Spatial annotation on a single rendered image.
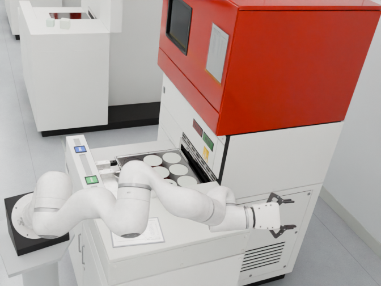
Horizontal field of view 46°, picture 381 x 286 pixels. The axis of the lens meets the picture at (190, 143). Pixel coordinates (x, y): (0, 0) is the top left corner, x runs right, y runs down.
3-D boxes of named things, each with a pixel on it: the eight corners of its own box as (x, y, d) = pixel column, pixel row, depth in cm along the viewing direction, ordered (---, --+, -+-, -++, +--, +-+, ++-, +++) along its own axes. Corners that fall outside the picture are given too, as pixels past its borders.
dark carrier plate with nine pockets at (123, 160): (178, 150, 251) (178, 149, 251) (203, 188, 225) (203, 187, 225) (118, 158, 237) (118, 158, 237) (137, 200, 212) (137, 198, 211)
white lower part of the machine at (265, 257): (232, 202, 360) (252, 112, 316) (290, 281, 298) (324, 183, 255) (148, 218, 333) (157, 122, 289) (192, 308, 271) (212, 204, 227)
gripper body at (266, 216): (245, 202, 171) (274, 200, 172) (248, 229, 170) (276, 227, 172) (250, 204, 163) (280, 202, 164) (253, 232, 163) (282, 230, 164)
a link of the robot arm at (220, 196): (183, 176, 148) (216, 193, 175) (189, 224, 142) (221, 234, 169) (209, 170, 145) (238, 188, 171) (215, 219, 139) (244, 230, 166)
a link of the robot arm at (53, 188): (24, 225, 168) (34, 219, 148) (32, 176, 174) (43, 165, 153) (57, 228, 174) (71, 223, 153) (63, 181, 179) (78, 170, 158)
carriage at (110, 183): (108, 167, 237) (108, 163, 236) (127, 212, 210) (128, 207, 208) (93, 169, 234) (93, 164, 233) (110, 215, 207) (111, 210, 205)
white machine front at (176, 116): (162, 122, 290) (168, 64, 268) (217, 202, 228) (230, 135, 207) (157, 122, 288) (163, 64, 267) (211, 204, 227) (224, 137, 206)
